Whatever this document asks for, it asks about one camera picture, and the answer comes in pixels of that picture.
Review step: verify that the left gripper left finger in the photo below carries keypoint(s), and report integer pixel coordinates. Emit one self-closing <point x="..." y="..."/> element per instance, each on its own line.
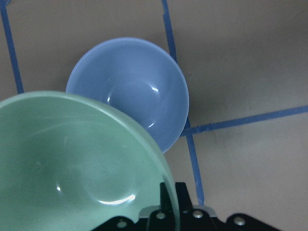
<point x="162" y="219"/>

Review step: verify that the blue bowl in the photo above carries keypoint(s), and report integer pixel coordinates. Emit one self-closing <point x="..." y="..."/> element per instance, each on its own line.
<point x="141" y="80"/>

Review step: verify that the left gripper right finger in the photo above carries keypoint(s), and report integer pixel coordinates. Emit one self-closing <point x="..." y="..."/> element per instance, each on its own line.
<point x="193" y="217"/>

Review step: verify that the green bowl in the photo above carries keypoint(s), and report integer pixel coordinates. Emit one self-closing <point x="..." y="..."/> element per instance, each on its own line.
<point x="69" y="163"/>

